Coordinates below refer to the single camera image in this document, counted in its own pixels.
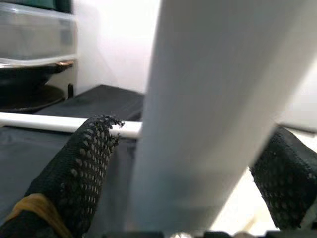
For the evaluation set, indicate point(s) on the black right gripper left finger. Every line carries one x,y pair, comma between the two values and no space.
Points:
79,168

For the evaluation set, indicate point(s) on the black tablecloth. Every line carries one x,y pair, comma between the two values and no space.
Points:
104,101

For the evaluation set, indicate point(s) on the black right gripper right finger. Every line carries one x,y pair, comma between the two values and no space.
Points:
289,178

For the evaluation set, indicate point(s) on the clear plastic storage box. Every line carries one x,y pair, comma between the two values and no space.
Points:
37,32

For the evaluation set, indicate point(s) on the black round stool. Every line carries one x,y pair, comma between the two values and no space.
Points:
37,99

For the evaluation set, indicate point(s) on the white plastic table leg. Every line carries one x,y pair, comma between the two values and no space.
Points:
49,122
210,99

